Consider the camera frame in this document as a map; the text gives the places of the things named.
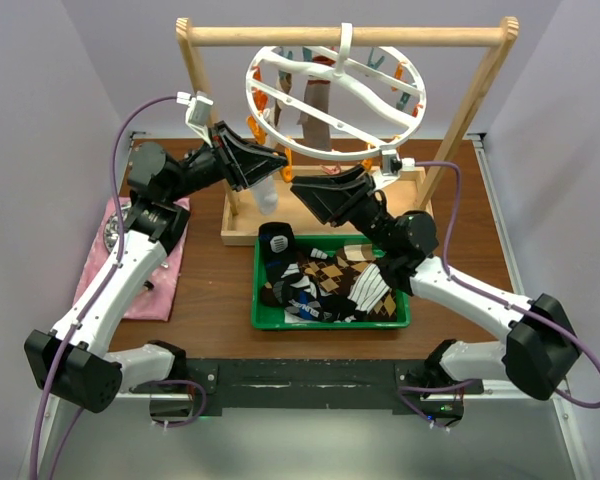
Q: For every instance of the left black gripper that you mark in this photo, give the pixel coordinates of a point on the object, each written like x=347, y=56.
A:
x=251, y=169

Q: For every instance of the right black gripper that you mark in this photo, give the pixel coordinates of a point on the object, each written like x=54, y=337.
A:
x=330, y=198

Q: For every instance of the white black banded sock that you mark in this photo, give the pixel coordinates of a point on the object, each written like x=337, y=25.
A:
x=265, y=195

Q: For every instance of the wooden hanger rack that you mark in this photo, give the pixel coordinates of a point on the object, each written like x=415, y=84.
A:
x=498, y=41

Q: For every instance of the white round clip hanger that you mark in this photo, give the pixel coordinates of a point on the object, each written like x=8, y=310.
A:
x=335, y=101

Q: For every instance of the black blue sports sock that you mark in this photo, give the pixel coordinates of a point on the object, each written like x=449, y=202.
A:
x=291, y=288

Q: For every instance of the green plastic bin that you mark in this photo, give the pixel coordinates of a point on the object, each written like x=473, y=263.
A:
x=266, y=316

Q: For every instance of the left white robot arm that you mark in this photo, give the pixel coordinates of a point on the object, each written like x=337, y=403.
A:
x=73, y=361

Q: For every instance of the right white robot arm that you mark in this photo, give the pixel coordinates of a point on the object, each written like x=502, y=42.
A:
x=533, y=345

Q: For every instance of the brown argyle sock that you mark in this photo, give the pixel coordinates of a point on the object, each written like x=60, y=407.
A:
x=337, y=276

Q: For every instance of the white black striped sock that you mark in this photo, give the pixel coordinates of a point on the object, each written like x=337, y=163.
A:
x=368, y=289

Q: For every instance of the blue patterned plate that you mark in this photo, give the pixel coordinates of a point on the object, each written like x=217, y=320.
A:
x=110, y=234

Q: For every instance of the pink cloth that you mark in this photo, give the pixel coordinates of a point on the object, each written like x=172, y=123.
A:
x=151, y=303

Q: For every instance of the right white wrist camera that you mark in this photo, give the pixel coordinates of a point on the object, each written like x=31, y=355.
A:
x=392, y=165

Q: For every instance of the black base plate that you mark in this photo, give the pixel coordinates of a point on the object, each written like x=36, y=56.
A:
x=301, y=384

